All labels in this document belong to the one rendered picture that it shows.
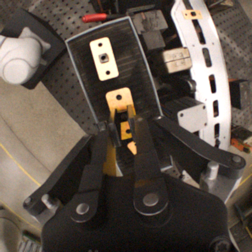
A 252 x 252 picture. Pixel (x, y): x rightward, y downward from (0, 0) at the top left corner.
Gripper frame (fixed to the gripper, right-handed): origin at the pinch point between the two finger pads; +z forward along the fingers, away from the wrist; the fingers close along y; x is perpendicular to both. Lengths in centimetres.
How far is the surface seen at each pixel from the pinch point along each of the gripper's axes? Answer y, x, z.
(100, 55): -1.5, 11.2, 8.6
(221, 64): 40.3, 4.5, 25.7
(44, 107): -100, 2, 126
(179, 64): 17.3, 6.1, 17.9
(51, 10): -28, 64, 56
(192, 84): 19.0, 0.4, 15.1
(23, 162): -198, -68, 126
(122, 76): 1.4, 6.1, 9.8
